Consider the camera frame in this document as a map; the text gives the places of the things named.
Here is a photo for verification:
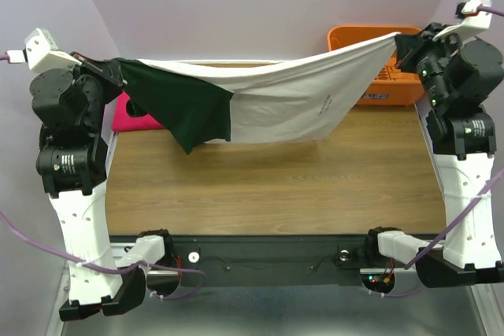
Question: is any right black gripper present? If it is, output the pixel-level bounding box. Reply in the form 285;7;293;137
398;21;469;109

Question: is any white green-sleeved t-shirt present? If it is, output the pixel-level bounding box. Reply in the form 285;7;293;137
114;33;396;153

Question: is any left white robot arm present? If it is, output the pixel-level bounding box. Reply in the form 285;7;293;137
30;61;175;322

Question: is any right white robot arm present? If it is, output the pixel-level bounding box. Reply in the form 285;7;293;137
362;23;503;288

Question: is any folded pink t-shirt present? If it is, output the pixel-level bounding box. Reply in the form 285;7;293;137
111;93;164;133

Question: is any orange plastic basket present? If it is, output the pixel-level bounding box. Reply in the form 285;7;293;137
327;25;424;106

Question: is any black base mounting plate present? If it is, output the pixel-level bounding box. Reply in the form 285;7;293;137
172;234;391;288

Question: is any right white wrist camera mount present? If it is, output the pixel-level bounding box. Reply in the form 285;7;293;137
433;0;492;41

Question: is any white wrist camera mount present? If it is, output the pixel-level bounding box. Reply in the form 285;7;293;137
5;28;82;75
433;0;492;41

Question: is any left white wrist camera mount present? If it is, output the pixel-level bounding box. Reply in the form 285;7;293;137
5;28;82;75

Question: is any aluminium table frame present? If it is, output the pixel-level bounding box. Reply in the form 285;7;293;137
62;106;503;335

